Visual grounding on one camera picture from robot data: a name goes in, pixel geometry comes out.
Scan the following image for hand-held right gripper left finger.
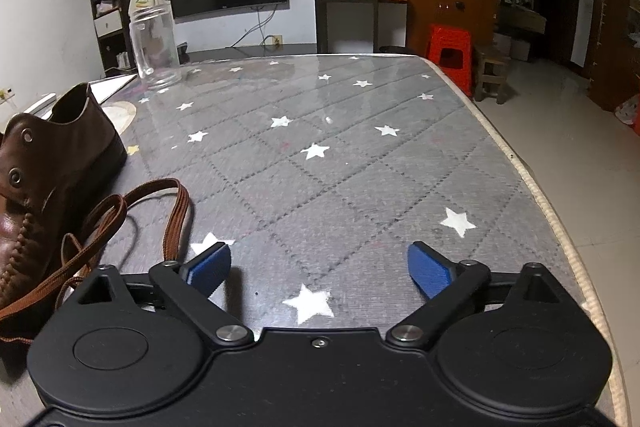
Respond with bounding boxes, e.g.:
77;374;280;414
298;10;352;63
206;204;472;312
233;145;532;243
77;242;255;349

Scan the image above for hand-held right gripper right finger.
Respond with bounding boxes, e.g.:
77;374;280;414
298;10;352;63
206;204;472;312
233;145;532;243
385;241;563;350

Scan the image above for brown shoelace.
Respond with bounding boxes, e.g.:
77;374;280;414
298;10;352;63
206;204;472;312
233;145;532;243
0;178;193;323

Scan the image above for brown leather shoe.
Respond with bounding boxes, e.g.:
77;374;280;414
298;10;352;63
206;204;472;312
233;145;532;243
0;82;128;348

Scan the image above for grey star-print table mat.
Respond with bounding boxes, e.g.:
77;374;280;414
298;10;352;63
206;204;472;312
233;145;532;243
0;54;628;427

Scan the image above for round built-in cooker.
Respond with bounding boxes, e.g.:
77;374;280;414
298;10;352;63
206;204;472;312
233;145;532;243
102;102;137;134

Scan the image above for white notebook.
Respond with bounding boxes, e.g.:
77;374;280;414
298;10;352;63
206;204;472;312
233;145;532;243
87;74;138;105

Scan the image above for small wooden stool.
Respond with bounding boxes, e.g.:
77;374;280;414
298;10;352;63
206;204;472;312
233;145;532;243
472;44;511;104

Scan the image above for red plastic stool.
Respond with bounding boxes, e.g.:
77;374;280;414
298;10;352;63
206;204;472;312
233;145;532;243
425;24;473;88

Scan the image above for clear glass jar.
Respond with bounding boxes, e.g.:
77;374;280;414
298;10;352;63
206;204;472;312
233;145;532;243
129;5;182;88

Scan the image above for white storage bins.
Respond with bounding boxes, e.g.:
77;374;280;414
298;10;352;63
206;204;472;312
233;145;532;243
492;32;532;62

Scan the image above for long white bar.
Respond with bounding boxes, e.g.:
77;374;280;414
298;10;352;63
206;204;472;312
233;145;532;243
25;93;58;115

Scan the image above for pink white bag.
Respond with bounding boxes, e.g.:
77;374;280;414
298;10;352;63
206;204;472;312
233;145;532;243
614;94;640;138

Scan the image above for cardboard box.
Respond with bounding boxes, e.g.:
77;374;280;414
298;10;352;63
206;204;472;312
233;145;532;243
515;9;547;32

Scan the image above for black television cable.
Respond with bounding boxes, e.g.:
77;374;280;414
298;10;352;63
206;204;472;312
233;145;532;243
230;4;278;46

